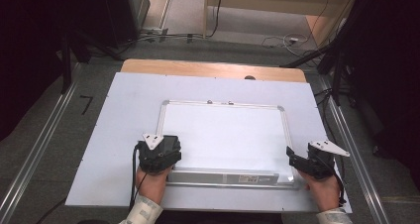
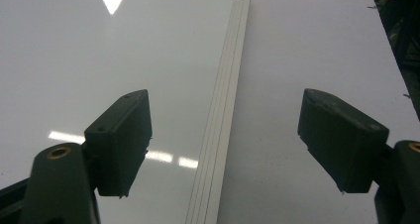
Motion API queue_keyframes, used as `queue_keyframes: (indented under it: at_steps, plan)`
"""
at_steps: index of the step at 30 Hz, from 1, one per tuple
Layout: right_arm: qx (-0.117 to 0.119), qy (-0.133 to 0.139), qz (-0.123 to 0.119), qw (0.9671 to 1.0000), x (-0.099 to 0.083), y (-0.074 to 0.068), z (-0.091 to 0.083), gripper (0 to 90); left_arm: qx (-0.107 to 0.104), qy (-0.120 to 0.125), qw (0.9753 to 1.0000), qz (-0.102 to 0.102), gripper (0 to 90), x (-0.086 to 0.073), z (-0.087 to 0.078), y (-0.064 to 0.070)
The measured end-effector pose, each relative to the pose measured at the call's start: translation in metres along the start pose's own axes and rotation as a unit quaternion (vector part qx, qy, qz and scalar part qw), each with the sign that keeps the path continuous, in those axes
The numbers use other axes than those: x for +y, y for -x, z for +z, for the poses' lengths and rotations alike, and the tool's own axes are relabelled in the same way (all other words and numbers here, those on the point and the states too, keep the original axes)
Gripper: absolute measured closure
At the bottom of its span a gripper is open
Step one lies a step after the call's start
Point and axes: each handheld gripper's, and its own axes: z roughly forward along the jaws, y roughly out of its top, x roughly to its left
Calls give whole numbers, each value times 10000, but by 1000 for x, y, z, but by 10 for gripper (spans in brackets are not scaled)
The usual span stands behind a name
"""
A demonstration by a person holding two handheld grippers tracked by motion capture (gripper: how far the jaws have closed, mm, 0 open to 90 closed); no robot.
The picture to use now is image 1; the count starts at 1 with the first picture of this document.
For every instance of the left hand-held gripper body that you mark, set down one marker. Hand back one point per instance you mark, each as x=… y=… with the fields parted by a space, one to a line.
x=150 y=158

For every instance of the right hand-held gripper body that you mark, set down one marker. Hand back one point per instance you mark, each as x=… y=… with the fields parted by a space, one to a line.
x=322 y=161

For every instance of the white whiteboard with metal frame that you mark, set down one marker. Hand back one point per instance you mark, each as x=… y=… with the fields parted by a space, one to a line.
x=224 y=134

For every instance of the person's left hand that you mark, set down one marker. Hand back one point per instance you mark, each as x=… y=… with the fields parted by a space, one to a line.
x=152 y=186

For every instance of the person's right hand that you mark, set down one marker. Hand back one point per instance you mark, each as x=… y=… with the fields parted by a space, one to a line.
x=325 y=192

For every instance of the white table cover sheet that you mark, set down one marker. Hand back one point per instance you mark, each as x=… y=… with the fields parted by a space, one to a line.
x=132 y=95

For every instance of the person's dark lap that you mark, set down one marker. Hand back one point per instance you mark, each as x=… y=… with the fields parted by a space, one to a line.
x=221 y=218

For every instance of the wooden table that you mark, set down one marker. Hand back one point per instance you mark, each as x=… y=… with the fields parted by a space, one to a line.
x=211 y=69

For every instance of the black metal stand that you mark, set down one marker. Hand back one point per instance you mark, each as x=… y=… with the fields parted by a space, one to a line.
x=336 y=75

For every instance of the dark curtain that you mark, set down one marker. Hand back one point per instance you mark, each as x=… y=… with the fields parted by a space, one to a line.
x=393 y=68
x=23 y=52

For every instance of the black cabinet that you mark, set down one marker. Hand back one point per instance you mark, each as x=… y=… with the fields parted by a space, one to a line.
x=115 y=12

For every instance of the metal floor rail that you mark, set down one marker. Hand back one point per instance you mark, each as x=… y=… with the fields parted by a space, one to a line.
x=356 y=151
x=39 y=141

